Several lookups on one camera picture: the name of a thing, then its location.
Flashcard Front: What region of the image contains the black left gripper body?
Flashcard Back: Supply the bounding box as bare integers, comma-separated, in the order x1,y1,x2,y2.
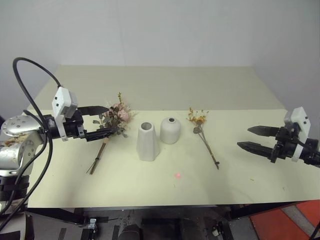
48,109,88,141

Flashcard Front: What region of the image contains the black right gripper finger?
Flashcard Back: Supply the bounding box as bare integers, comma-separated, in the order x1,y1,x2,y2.
246,125,280,138
236,141,275,161

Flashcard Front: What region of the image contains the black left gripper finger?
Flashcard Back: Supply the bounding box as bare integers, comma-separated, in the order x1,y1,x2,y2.
78,105,110,117
84,127,118,143

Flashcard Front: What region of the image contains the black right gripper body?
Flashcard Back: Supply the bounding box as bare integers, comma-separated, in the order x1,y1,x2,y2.
269,126,304,164

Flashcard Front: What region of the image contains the tall faceted white vase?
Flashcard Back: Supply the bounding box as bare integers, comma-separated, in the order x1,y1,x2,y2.
135,121,161,162

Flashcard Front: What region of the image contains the short round white vase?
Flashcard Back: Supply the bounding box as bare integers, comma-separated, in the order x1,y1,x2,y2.
159,116,182,145

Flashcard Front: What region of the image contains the pink dried flower bouquet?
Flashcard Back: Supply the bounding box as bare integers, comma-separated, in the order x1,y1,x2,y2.
86,91,137,176

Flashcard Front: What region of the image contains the yellow dried flower sprig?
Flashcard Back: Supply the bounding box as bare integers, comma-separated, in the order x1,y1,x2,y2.
186,107,220,171

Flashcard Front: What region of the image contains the red floor mat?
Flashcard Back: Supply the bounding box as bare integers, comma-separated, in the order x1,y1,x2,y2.
249,199,320,240

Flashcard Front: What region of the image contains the dark rounded robot foot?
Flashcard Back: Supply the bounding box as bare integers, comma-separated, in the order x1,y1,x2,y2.
119,223,142,240

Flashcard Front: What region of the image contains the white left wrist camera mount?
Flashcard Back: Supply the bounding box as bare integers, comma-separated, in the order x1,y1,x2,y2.
51,86,79,142

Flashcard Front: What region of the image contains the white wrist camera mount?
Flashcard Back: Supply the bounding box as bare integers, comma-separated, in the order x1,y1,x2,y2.
51,86,79,142
283,106,312,162

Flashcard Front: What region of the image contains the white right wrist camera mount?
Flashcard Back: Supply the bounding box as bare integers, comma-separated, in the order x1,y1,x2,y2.
283,106,312,162

